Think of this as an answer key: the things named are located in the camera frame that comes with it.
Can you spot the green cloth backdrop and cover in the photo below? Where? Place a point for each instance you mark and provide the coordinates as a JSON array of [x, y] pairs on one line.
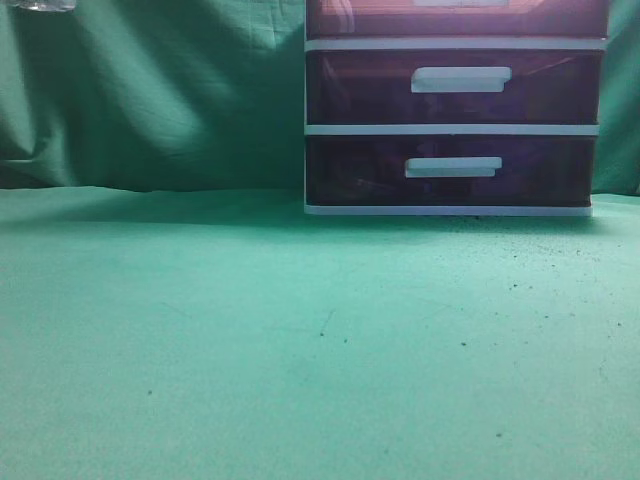
[[168, 310]]

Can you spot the white plastic drawer cabinet frame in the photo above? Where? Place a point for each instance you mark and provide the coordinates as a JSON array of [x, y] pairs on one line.
[[418, 168]]

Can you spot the clear plastic water bottle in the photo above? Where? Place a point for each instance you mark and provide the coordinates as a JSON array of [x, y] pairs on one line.
[[45, 5]]

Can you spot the purple translucent drawer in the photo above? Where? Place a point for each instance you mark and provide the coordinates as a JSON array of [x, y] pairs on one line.
[[533, 171], [453, 87], [552, 18]]

